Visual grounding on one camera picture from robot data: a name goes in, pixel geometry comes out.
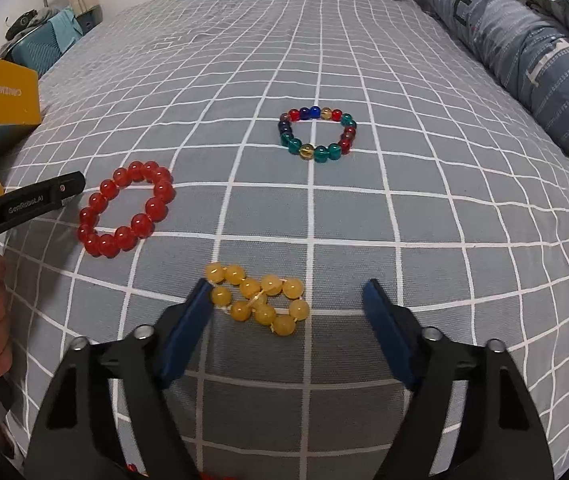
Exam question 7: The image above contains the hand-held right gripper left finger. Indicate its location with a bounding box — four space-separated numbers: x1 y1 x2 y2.
23 279 215 480

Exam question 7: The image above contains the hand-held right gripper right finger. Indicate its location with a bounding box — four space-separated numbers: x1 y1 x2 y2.
362 279 558 480

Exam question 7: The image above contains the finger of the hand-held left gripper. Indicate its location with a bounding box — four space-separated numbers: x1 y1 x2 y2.
0 171 86 256

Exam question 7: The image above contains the yellow bead bracelet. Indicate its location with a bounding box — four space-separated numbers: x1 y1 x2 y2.
204 262 311 337

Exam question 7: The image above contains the red bead bracelet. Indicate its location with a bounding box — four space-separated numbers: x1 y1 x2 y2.
78 160 176 260

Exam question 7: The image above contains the yellow cardboard box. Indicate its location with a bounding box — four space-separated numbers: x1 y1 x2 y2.
0 51 42 211

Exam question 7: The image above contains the teal fabric bag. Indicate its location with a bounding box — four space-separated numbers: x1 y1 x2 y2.
7 7 88 78

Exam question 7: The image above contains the black gadget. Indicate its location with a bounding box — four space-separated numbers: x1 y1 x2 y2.
5 9 49 42

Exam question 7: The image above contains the grey checked bed sheet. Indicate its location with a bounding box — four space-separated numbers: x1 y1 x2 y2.
0 0 569 480

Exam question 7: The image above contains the blue-grey printed quilt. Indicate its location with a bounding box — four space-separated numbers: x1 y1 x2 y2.
409 0 569 181

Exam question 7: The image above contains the multicoloured bead bracelet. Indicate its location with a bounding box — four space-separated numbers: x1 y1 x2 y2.
277 105 358 163

